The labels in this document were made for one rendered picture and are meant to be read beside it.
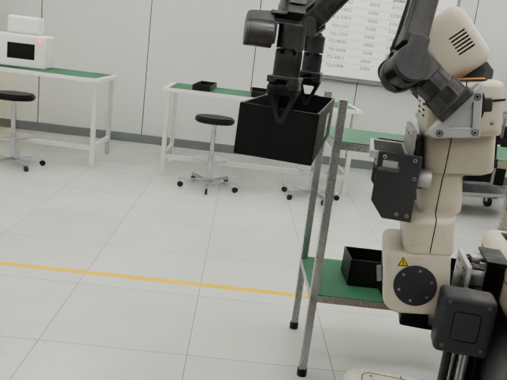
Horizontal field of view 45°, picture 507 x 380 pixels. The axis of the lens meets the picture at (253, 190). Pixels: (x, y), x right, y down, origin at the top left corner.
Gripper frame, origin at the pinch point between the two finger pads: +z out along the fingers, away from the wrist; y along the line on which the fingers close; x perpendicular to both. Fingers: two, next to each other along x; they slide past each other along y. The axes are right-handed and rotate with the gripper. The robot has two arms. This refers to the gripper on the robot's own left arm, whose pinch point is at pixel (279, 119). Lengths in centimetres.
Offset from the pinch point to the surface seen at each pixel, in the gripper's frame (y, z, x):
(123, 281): -150, 110, -88
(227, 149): -561, 103, -129
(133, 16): -538, -33, -248
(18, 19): -393, -13, -299
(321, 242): -92, 53, 10
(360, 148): -94, 16, 18
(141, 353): -86, 110, -53
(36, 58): -394, 19, -280
